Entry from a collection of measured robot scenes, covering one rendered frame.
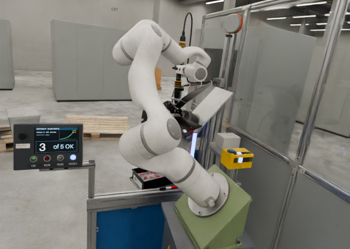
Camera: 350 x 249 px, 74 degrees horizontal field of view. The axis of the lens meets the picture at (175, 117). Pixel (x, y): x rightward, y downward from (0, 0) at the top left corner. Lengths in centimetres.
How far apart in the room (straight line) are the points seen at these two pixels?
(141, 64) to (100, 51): 609
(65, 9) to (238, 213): 1311
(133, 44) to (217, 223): 72
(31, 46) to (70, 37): 672
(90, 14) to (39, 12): 229
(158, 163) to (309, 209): 113
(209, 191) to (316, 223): 92
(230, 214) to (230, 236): 9
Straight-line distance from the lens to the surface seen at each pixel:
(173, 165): 81
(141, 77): 83
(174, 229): 102
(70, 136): 111
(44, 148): 113
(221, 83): 205
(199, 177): 87
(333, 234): 166
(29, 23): 1339
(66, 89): 689
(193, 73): 124
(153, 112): 73
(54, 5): 1351
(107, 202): 132
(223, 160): 145
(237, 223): 94
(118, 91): 720
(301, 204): 175
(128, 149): 78
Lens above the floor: 160
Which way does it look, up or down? 16 degrees down
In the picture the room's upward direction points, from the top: 6 degrees clockwise
